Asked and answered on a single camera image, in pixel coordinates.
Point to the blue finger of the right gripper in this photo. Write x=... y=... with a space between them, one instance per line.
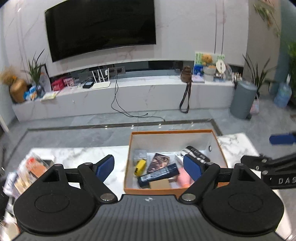
x=283 y=139
x=264 y=163

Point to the black cosmetic tube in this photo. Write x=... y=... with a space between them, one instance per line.
x=163 y=173

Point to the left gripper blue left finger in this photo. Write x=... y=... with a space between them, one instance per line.
x=92 y=177

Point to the red gift box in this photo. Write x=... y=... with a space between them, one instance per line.
x=58 y=85

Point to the blue snack bag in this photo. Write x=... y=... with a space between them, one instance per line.
x=31 y=94

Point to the blue water bottle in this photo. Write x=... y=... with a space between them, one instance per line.
x=283 y=94

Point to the orange cardboard box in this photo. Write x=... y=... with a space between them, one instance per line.
x=170 y=144

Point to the clear plastic cube box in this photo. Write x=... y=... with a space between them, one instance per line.
x=140 y=155

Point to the green potted plant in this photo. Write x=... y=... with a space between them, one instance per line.
x=35 y=70

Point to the dark brown printed box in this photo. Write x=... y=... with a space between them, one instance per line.
x=158 y=161

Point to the white wifi router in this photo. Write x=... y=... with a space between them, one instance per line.
x=101 y=80

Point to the yellow tape measure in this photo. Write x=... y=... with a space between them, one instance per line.
x=140 y=167

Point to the green plant right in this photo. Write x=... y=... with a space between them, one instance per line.
x=257 y=77

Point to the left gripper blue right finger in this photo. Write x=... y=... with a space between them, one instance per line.
x=204 y=175

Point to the brown camera bag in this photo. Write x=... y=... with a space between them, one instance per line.
x=186 y=77

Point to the clear snack container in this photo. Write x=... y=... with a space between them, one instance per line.
x=29 y=170

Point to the grey trash bin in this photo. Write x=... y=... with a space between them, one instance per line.
x=243 y=99

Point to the white tv console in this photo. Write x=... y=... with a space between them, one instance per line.
x=131 y=94

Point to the teddy bear toy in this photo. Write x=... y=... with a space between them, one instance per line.
x=206 y=59

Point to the pink rectangular box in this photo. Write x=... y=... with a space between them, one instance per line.
x=183 y=179

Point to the black television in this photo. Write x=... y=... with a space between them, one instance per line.
x=79 y=27

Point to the gold vase with dried flowers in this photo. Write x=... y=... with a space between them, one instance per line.
x=17 y=86

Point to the plaid black glasses case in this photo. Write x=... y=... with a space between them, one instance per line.
x=192 y=151

